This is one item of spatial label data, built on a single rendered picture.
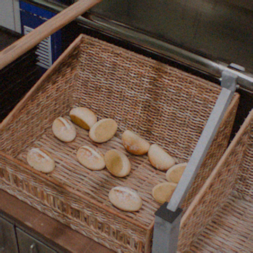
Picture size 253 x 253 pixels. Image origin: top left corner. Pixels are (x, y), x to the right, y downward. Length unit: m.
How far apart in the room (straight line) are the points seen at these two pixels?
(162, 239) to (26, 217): 0.57
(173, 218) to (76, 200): 0.43
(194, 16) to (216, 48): 0.11
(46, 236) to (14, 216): 0.12
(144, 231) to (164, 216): 0.28
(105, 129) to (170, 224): 0.74
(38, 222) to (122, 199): 0.24
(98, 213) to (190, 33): 0.55
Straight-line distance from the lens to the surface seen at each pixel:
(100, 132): 1.90
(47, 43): 2.08
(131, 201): 1.70
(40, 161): 1.82
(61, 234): 1.69
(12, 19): 2.21
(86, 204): 1.58
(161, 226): 1.25
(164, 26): 1.76
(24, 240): 1.81
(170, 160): 1.81
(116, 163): 1.80
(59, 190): 1.62
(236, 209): 1.77
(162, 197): 1.72
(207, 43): 1.71
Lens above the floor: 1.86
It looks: 40 degrees down
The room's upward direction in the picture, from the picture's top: 1 degrees clockwise
